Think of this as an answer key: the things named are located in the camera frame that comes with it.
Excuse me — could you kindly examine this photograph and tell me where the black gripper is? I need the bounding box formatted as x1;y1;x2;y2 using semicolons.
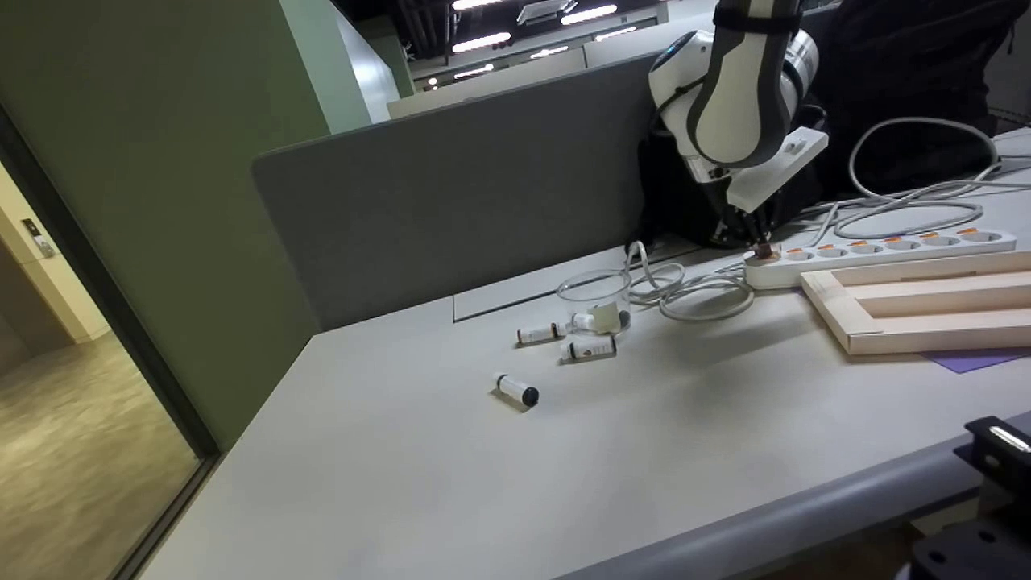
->
717;195;781;261

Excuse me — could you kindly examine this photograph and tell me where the white power strip with switches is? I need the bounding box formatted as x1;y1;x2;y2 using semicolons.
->
740;221;1019;297

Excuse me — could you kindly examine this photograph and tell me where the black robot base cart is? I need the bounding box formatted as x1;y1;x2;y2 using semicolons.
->
904;487;1031;580

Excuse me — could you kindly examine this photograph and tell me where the wooden tray with divider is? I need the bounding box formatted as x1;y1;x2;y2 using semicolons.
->
799;248;1031;360

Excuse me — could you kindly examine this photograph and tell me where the white vial with black cap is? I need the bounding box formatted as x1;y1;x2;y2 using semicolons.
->
513;319;565;348
488;371;545;412
587;303;624;334

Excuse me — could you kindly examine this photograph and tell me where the clear plastic cup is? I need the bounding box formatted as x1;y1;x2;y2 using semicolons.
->
554;272;635;334

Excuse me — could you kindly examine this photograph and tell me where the white cylinder cluster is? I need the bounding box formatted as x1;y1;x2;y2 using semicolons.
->
560;333;622;364

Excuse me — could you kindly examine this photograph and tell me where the large black bag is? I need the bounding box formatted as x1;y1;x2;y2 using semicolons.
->
814;0;1031;203

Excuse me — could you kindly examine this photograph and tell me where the purple paper sheet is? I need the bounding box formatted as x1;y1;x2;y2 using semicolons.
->
929;348;1031;377

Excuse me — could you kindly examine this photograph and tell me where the grey divider panel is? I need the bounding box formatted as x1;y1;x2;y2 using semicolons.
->
251;59;671;333

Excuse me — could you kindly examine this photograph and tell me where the black table edge clamp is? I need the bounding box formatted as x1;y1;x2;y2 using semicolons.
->
961;412;1031;500

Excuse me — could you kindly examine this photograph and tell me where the thick white power cable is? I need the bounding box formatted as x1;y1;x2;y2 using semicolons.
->
807;114;1031;244

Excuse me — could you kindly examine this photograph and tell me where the dark door frame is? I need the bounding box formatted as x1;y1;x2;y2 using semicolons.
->
0;101;225;580

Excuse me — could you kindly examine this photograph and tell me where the wall switch plate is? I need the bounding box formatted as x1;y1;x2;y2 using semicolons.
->
19;216;61;261

